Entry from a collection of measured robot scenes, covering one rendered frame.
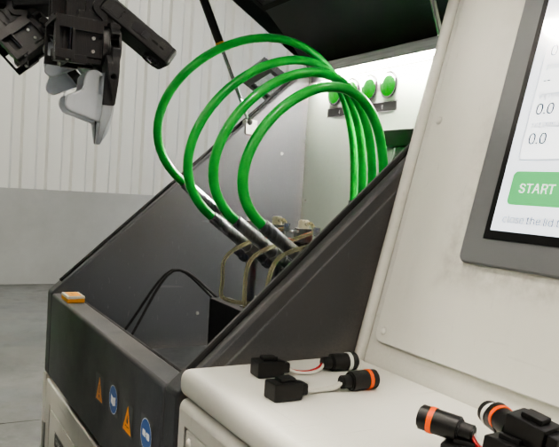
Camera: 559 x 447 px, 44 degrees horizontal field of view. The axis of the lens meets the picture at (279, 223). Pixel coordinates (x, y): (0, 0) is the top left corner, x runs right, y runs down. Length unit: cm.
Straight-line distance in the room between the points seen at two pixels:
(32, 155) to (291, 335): 689
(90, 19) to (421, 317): 53
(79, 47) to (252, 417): 51
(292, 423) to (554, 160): 34
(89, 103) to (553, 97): 54
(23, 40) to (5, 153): 640
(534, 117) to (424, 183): 16
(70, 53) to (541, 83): 54
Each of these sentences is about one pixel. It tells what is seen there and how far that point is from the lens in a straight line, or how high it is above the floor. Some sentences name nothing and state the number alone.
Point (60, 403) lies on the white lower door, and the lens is 129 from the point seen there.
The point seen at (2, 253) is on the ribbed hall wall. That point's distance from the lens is 760.
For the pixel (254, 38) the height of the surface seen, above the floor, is 141.
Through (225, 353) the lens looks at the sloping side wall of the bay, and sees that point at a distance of 76.
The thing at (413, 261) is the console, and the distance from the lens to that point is 79.
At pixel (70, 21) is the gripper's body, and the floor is 136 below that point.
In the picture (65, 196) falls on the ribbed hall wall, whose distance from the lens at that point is 765.
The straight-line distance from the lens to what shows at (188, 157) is 100.
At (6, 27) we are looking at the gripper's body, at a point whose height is 140.
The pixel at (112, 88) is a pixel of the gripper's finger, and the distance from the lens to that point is 89.
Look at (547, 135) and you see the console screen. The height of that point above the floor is 124.
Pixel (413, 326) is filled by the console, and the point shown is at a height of 103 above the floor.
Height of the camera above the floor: 117
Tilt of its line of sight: 3 degrees down
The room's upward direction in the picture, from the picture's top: 4 degrees clockwise
